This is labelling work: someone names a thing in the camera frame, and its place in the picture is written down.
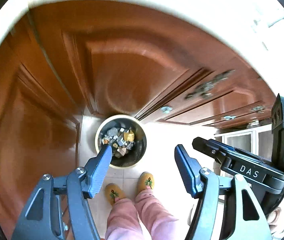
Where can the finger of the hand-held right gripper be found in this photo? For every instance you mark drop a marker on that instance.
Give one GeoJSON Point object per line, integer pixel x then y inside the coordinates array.
{"type": "Point", "coordinates": [207, 148]}
{"type": "Point", "coordinates": [244, 155]}

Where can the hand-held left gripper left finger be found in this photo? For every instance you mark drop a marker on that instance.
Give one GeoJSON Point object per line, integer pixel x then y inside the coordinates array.
{"type": "Point", "coordinates": [102, 165]}

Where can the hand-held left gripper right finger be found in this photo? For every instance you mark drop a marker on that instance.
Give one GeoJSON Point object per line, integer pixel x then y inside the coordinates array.
{"type": "Point", "coordinates": [184, 167]}

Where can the heap of wrappers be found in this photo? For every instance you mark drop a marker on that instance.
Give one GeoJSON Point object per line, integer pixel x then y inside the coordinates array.
{"type": "Point", "coordinates": [118, 140]}

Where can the round cream waste bin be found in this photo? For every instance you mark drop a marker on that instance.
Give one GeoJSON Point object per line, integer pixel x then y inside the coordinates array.
{"type": "Point", "coordinates": [139, 140]}

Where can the person's right hand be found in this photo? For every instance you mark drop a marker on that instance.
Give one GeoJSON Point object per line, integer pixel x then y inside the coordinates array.
{"type": "Point", "coordinates": [274, 217]}

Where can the steel built-in appliance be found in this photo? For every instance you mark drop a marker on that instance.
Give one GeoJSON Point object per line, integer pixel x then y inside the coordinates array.
{"type": "Point", "coordinates": [239, 140]}

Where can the yellow embroidered slipper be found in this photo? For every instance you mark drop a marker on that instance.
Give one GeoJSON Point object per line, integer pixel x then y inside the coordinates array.
{"type": "Point", "coordinates": [115, 193]}
{"type": "Point", "coordinates": [145, 181]}

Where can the person's right leg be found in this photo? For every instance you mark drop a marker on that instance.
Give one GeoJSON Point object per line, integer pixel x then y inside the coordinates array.
{"type": "Point", "coordinates": [154, 217]}

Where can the flat wooden cabinet door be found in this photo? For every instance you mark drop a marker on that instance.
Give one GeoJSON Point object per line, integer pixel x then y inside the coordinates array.
{"type": "Point", "coordinates": [32, 130]}

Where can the curved wooden cabinet door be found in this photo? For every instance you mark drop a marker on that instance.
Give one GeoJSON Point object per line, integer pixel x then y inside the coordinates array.
{"type": "Point", "coordinates": [132, 67]}

